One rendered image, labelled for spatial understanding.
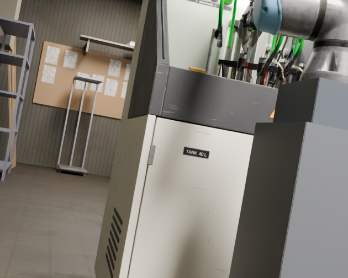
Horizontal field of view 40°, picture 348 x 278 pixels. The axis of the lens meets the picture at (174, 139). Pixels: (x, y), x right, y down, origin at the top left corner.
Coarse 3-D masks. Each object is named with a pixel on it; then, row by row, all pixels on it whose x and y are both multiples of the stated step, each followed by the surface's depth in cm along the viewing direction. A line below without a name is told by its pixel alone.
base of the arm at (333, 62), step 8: (328, 40) 105; (336, 40) 104; (320, 48) 106; (328, 48) 105; (336, 48) 104; (344, 48) 104; (312, 56) 108; (320, 56) 106; (328, 56) 104; (336, 56) 103; (344, 56) 103; (312, 64) 106; (320, 64) 104; (328, 64) 104; (336, 64) 103; (344, 64) 103; (304, 72) 108; (312, 72) 105; (320, 72) 104; (328, 72) 103; (336, 72) 102; (344, 72) 102; (336, 80) 102; (344, 80) 102
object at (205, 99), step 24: (168, 72) 145; (192, 72) 146; (168, 96) 145; (192, 96) 147; (216, 96) 148; (240, 96) 150; (264, 96) 151; (192, 120) 147; (216, 120) 148; (240, 120) 150; (264, 120) 152
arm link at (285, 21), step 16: (256, 0) 111; (272, 0) 104; (288, 0) 104; (304, 0) 104; (320, 0) 104; (256, 16) 110; (272, 16) 105; (288, 16) 105; (304, 16) 104; (272, 32) 109; (288, 32) 108; (304, 32) 107
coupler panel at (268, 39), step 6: (270, 36) 209; (264, 42) 208; (270, 42) 209; (282, 42) 210; (288, 42) 210; (264, 48) 208; (270, 48) 206; (288, 48) 210; (264, 54) 208; (276, 60) 209; (264, 72) 206; (270, 72) 209; (270, 84) 209
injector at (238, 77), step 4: (240, 56) 176; (244, 56) 176; (240, 60) 176; (244, 60) 176; (240, 64) 176; (244, 64) 174; (240, 68) 175; (240, 72) 176; (236, 76) 177; (240, 76) 176; (240, 80) 176
